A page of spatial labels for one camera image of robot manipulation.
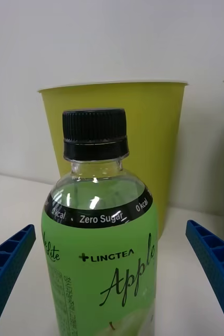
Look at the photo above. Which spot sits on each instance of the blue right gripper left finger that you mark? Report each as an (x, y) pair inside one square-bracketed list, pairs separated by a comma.
[(4, 265)]

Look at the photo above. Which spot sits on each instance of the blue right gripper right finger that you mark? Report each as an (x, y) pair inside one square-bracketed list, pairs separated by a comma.
[(216, 260)]

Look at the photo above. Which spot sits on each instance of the green label plastic bottle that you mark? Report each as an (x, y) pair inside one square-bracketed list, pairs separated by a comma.
[(98, 262)]

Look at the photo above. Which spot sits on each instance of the yellow-green plastic waste bin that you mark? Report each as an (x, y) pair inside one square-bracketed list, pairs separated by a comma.
[(153, 118)]

